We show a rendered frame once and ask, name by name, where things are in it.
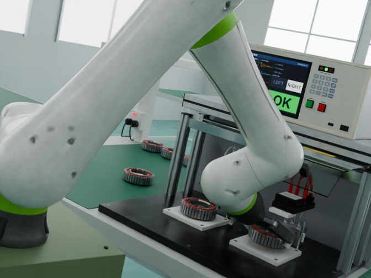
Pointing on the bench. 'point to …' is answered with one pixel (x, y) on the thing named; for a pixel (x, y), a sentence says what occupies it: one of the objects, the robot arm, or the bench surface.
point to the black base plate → (219, 241)
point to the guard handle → (305, 170)
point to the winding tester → (330, 94)
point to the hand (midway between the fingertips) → (269, 233)
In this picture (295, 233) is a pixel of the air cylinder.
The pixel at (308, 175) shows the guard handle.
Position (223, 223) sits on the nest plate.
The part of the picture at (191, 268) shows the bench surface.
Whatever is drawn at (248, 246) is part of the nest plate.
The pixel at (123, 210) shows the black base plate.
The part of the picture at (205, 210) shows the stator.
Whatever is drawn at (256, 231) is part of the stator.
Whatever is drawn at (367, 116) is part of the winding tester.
